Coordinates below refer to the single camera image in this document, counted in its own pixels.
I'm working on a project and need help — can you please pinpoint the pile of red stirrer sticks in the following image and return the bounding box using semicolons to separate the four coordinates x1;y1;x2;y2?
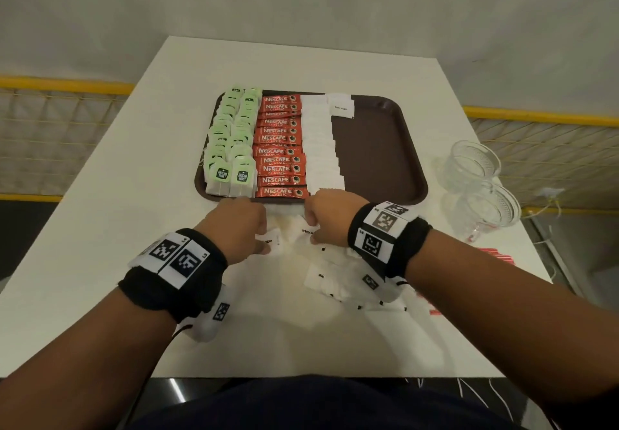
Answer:
415;247;516;317

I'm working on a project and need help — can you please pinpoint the black wristband with markers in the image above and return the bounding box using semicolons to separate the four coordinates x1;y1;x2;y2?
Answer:
347;201;433;280
118;228;228;324

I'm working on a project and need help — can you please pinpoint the white thin cord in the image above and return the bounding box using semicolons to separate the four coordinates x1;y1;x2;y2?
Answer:
406;378;513;421

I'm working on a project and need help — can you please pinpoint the person's right forearm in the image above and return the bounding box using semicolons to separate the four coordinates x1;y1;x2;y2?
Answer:
405;229;619;406

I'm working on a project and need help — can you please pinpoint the brown tray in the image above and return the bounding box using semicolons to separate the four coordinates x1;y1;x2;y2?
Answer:
194;90;429;206

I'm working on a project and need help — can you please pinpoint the black glossy furniture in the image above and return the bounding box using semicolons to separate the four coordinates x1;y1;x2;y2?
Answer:
130;376;552;430

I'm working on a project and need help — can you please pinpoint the clear patterned glass cup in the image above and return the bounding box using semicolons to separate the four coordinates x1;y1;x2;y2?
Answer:
447;140;502;189
454;181;522;244

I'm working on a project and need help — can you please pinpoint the person's dark shirt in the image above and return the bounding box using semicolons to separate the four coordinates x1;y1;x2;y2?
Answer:
130;375;523;430

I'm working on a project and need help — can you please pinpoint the person's left forearm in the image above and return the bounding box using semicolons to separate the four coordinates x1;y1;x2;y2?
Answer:
0;289;177;430

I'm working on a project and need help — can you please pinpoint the row of tea bags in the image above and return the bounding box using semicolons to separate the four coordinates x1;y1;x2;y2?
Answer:
202;85;245;197
227;87;264;199

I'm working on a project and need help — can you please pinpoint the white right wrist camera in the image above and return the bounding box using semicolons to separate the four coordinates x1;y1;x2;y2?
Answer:
360;269;409;304

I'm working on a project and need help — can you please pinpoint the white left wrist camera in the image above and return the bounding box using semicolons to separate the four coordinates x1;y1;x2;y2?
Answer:
179;284;235;344

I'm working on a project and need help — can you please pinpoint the person's right hand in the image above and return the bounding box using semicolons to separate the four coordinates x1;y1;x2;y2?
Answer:
303;188;369;248

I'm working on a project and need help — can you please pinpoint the black right wristband with markers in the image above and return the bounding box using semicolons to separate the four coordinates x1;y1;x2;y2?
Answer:
347;201;433;280

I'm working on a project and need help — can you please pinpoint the white cable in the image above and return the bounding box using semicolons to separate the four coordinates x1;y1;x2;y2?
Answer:
531;186;567;218

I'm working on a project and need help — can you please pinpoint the person's left hand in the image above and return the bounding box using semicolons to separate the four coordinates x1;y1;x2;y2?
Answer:
193;197;271;266

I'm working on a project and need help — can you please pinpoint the person's dark sleeve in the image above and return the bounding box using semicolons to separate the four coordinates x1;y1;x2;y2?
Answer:
551;395;619;430

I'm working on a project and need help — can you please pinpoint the yellow mesh railing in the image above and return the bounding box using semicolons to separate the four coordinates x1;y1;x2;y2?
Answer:
463;105;619;215
0;75;135;203

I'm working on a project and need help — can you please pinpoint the pile of white sugar sachets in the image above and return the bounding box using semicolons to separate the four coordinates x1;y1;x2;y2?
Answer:
253;211;422;312

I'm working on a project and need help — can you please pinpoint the black left wristband with markers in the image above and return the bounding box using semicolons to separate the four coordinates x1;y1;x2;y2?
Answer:
118;228;228;324

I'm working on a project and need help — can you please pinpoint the row of red Nescafe sachets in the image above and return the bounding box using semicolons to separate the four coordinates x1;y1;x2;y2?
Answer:
252;93;310;199

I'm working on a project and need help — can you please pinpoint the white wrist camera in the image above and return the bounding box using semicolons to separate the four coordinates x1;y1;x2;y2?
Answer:
179;284;235;344
360;269;409;304

